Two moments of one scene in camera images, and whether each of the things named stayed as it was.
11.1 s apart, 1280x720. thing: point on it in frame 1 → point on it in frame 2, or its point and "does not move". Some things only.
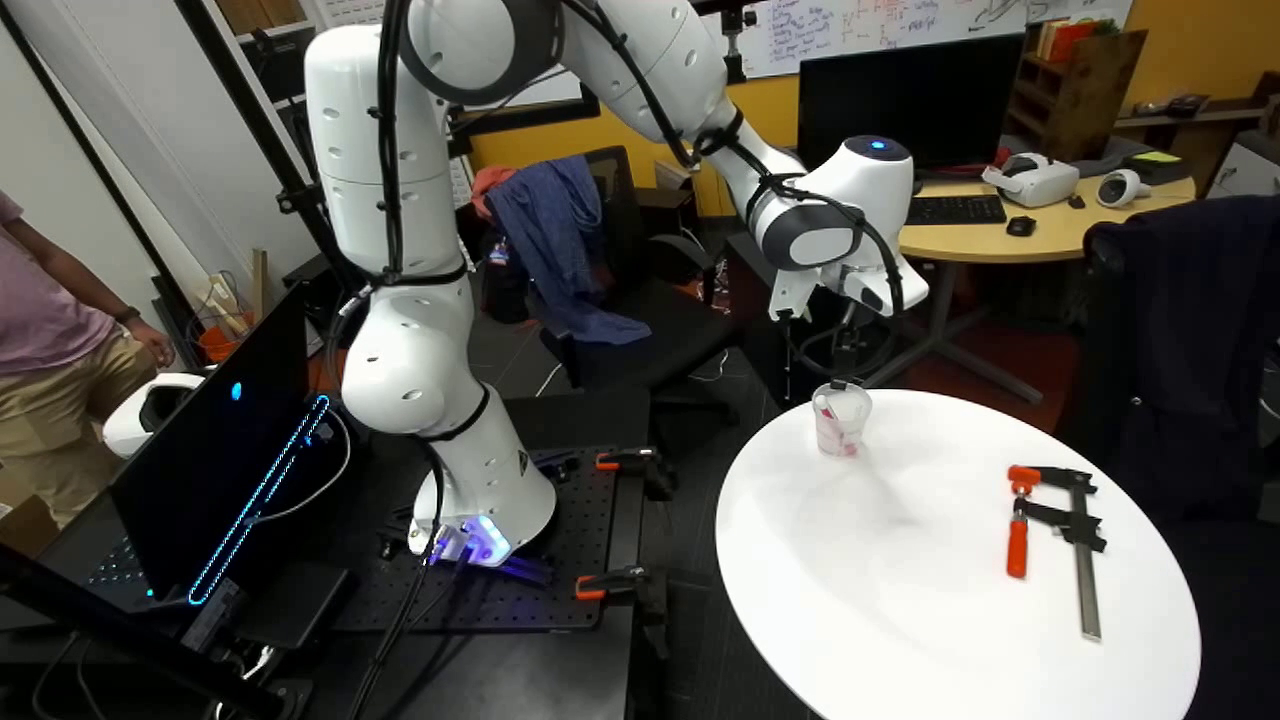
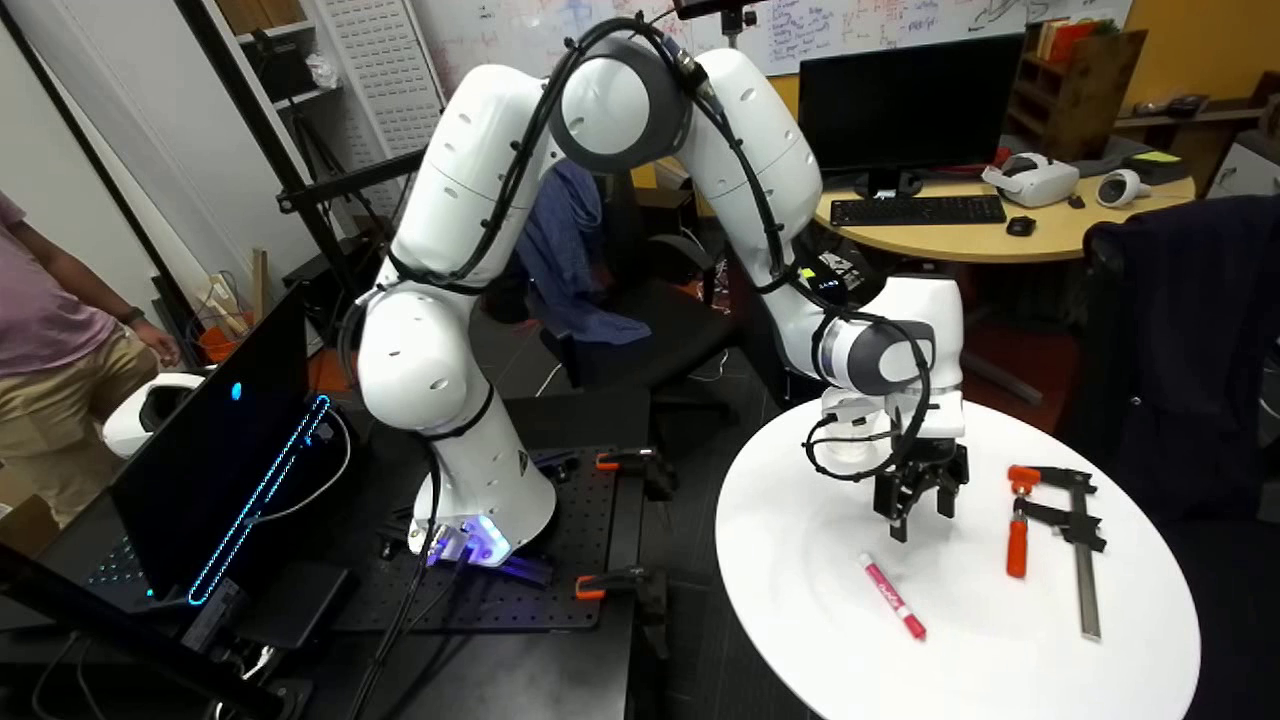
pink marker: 826,430 → 883,582
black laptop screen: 249,470 does not move
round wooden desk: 981,223 does not move
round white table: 878,582 does not move
